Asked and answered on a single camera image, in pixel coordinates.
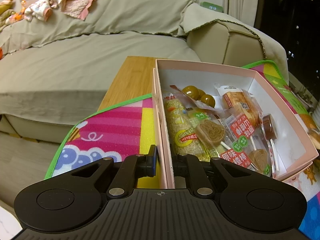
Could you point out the hawthorn lollipop packet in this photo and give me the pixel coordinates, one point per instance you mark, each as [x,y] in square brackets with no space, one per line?
[234,139]

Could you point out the pink baby clothes pile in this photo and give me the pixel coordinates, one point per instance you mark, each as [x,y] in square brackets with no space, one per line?
[42,9]

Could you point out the packaged bread bun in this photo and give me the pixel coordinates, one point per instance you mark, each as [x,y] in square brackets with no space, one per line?
[241,101]

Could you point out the green digital clock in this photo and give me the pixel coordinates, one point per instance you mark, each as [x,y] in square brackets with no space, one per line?
[212,6]

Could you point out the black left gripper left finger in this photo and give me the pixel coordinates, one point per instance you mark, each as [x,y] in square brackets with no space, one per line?
[130,170]

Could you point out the pink cardboard box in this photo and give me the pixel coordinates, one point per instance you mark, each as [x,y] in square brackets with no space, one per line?
[295,148]

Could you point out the brown candy balls packet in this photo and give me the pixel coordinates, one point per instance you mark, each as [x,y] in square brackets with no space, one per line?
[199,99]

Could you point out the brown chocolate lollipop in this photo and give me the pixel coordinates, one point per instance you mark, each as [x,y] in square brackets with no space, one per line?
[270,132]

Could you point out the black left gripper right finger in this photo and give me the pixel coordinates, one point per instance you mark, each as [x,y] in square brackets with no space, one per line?
[190,168]

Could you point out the colourful cartoon play mat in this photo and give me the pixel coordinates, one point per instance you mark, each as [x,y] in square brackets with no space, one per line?
[129,127]

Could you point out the wooden bamboo table top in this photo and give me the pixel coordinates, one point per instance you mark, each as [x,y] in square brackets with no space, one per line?
[133,79]

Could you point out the yellow rice cracker packet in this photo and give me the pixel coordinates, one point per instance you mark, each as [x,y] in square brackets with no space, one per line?
[181,133]

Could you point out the yellow plush toys pile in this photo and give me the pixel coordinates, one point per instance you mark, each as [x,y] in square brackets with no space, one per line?
[8,15]

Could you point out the beige covered sofa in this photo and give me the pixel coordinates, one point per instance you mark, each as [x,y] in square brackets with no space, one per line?
[54,73]

